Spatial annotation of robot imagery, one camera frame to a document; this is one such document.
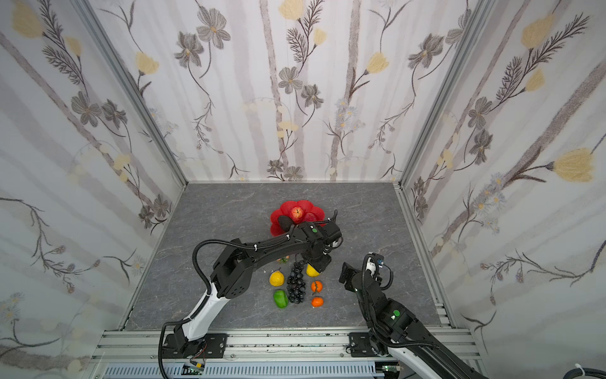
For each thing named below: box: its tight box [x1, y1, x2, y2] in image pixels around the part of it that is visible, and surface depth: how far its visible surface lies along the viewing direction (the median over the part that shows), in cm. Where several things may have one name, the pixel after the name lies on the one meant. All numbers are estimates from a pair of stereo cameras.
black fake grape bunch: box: [286, 253, 307, 305], surface depth 85 cm
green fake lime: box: [273, 289, 289, 309], surface depth 83 cm
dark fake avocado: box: [277, 215, 293, 232], surface depth 100 cm
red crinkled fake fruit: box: [290, 205, 305, 224], surface depth 103 cm
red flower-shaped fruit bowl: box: [269, 199, 326, 237], surface depth 104 cm
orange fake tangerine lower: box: [310, 296, 325, 308], surface depth 83 cm
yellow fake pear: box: [269, 267, 285, 287], surface depth 87 cm
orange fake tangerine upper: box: [310, 280, 323, 293], surface depth 86 cm
